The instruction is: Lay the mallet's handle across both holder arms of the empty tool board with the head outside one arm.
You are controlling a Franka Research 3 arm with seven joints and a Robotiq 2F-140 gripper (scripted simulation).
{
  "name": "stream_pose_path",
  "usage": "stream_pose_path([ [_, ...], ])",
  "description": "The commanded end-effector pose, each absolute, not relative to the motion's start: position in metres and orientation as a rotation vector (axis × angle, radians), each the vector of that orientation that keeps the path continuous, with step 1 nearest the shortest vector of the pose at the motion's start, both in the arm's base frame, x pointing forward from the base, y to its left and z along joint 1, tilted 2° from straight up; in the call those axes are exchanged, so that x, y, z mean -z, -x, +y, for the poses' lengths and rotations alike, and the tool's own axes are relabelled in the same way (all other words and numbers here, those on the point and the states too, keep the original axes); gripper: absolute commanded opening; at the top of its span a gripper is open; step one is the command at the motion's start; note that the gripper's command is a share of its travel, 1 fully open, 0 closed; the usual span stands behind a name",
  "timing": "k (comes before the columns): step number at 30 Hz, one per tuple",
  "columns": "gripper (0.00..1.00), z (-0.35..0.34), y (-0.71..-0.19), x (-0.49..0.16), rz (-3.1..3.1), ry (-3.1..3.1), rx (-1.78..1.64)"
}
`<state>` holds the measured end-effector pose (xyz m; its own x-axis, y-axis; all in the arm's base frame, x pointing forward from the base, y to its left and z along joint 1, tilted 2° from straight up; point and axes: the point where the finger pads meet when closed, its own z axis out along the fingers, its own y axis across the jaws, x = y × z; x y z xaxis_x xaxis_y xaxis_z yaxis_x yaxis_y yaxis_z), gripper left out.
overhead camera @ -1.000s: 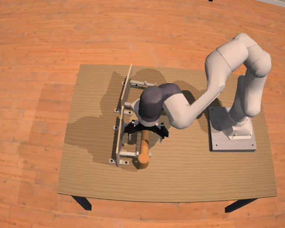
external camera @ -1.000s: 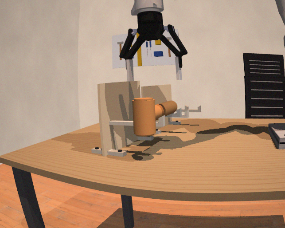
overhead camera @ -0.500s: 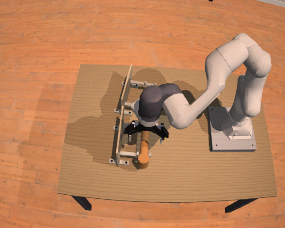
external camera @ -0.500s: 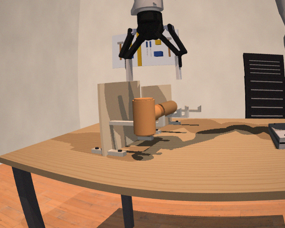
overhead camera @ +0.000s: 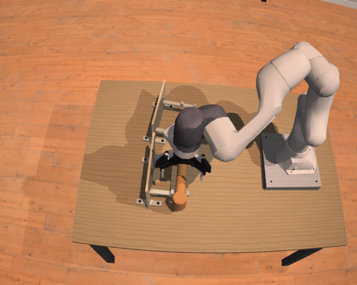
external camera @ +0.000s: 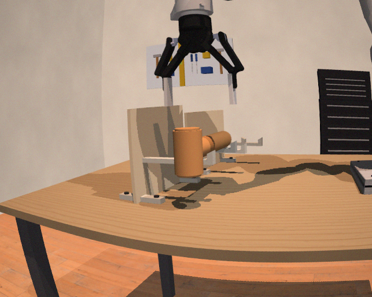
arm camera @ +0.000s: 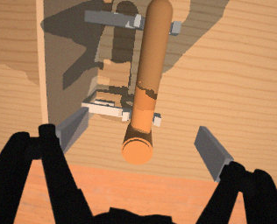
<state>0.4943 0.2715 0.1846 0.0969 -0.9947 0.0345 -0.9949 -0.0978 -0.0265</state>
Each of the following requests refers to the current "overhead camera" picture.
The orange wooden mallet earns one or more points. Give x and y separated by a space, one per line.
180 198

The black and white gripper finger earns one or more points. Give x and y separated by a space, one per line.
201 166
165 161

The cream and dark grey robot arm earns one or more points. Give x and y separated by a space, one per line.
274 81

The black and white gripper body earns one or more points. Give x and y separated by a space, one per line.
183 161

